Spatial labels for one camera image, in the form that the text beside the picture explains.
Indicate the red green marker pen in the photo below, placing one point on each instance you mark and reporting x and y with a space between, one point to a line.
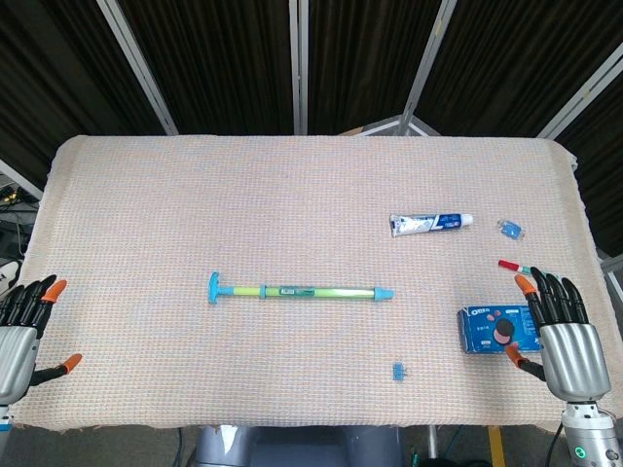
511 265

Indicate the blue binder clip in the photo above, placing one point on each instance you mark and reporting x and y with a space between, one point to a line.
399 372

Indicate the white metal partition post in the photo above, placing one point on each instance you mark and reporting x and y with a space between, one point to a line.
22 177
138 68
579 95
299 68
428 63

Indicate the blue Oreo cookie box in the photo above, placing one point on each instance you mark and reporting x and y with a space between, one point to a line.
487 331

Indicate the white sneaker shoe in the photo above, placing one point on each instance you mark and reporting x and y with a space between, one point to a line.
9 277

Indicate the small blue plastic packet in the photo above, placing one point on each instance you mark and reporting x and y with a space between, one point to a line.
511 228

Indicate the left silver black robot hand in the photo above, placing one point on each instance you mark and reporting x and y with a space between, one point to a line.
17 355

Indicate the brown cardboard piece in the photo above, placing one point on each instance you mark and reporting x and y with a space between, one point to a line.
353 131

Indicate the grey robot torso base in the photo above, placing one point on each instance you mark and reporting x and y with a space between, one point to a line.
292 447

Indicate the green blue long stick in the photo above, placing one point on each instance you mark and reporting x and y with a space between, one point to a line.
311 292

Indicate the blue white toothpaste tube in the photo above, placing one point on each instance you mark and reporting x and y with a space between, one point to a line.
428 224

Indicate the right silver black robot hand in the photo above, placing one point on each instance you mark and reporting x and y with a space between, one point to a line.
574 360

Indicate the beige woven tablecloth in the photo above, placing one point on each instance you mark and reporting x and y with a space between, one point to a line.
292 194

